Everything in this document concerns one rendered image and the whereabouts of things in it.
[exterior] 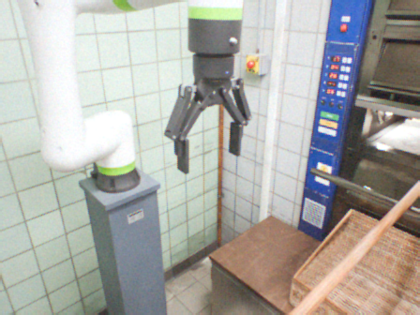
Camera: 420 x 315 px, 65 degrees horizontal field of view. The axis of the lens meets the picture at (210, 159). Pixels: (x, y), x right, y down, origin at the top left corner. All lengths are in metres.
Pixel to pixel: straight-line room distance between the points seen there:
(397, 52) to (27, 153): 1.56
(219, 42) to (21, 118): 1.12
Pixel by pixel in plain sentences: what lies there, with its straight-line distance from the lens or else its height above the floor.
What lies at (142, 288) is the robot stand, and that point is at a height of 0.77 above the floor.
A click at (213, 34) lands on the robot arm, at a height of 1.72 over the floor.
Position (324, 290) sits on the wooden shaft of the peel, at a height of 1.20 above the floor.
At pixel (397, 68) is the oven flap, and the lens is 1.53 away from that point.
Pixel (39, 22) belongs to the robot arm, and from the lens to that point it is 0.85.
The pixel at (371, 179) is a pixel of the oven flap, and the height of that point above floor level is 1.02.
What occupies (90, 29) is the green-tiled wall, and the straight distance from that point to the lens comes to 1.59.
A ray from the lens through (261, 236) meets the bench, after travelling 1.90.
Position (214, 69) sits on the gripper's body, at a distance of 0.58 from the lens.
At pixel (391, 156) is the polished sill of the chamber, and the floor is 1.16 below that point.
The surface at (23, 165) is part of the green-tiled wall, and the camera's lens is 1.61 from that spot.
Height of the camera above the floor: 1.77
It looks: 26 degrees down
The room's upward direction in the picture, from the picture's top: straight up
